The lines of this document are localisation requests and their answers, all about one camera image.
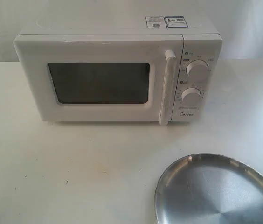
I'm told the white microwave door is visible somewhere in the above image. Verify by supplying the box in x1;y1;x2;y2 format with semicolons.
14;35;184;126

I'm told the white microwave oven body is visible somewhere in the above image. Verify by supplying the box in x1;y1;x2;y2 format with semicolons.
19;17;222;123

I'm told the lower white control knob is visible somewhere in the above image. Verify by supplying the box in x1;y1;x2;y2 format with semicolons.
181;88;201;105

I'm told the white control knob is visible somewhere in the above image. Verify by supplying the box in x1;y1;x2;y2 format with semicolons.
181;88;201;105
186;60;210;82

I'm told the upper white control knob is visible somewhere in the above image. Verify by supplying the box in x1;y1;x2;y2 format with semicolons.
186;60;210;82

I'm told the white label sticker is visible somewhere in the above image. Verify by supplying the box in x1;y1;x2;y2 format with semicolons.
145;16;167;28

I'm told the blue energy label sticker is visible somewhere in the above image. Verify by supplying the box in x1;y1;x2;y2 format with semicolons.
164;16;188;28

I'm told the round stainless steel plate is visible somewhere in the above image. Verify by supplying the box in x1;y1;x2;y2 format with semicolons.
154;154;263;224

